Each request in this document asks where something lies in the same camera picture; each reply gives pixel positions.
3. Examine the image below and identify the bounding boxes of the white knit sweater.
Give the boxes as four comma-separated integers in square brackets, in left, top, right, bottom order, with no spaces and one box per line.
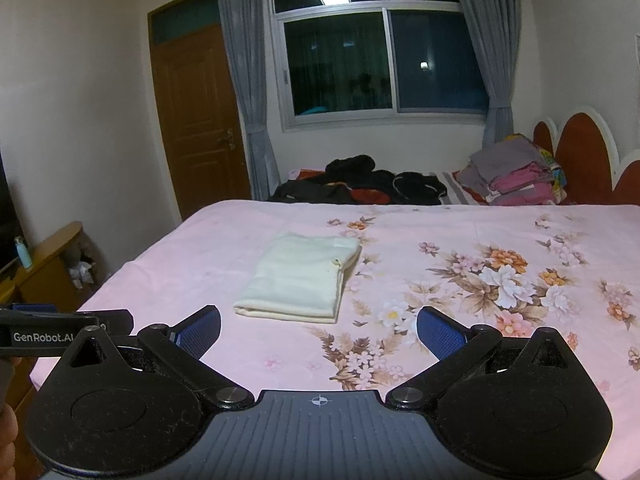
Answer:
[234,232,362,323]

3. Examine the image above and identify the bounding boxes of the grey curtain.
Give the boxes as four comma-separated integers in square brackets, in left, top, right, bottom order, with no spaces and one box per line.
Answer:
[214,0,281,201]
[446,0,516,148]

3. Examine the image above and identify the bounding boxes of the black television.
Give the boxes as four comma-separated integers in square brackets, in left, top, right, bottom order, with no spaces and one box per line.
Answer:
[0,155,23,273]

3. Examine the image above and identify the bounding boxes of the stack of folded clothes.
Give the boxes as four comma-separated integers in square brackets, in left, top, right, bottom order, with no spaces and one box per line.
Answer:
[457,132,568,206]

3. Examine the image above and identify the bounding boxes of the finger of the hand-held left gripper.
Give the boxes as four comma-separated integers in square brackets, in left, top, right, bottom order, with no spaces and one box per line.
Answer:
[98,309,135,336]

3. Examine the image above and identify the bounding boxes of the white crumpled bag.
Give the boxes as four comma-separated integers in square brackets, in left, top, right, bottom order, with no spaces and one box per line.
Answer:
[67,247,98,291]

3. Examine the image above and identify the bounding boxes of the red white scalloped headboard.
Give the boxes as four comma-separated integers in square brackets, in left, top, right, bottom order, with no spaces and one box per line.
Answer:
[532,105,640,206]

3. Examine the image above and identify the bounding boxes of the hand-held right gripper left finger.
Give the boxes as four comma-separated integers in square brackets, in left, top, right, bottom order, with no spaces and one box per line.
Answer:
[66,305,256,411]

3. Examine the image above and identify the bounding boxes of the pile of dark clothes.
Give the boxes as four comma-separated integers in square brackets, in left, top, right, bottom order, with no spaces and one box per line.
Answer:
[270,155,448,206]

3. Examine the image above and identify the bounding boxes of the person's left hand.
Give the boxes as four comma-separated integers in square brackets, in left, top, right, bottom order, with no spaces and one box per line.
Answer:
[0,402,20,456]

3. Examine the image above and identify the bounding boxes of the wooden side cabinet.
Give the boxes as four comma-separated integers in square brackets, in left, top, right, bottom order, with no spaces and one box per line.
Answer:
[0,221,108,411]

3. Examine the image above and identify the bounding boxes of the brown wooden door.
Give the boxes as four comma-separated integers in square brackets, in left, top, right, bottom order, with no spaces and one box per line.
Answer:
[147,0,252,221]

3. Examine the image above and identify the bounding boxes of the grey white striped pillow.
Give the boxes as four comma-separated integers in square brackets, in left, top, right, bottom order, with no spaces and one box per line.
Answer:
[435,170,488,206]

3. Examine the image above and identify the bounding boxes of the pink floral bed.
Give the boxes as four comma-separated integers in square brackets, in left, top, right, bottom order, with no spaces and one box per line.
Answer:
[30,200,640,480]

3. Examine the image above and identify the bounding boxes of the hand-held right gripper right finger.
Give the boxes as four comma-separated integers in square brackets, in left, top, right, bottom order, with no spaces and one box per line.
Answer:
[385,305,576,411]

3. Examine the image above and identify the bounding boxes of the sliding glass window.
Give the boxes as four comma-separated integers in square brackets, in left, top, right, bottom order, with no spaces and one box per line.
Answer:
[267,0,491,133]

